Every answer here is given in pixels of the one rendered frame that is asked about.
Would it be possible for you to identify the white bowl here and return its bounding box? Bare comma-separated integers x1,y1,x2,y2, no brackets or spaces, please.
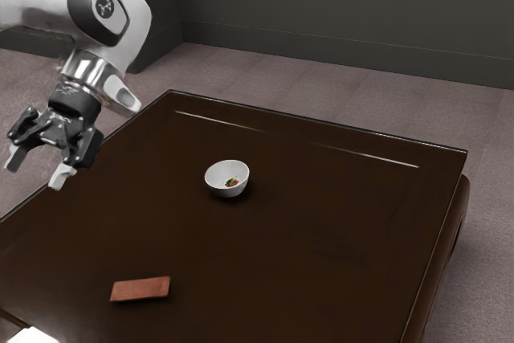
203,159,251,199

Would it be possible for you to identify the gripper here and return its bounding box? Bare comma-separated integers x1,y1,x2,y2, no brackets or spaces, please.
4,83,105,191

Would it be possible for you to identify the flat brown rectangular block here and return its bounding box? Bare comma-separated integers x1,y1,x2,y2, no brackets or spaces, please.
109,276,172,304

